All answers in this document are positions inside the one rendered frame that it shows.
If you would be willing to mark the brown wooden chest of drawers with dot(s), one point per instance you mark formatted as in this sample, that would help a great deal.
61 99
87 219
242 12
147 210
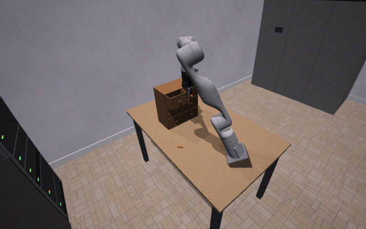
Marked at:
160 91

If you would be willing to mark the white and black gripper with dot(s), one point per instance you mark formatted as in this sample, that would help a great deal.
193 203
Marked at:
186 81

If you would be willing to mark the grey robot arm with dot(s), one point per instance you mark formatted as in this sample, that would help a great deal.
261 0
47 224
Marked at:
189 54

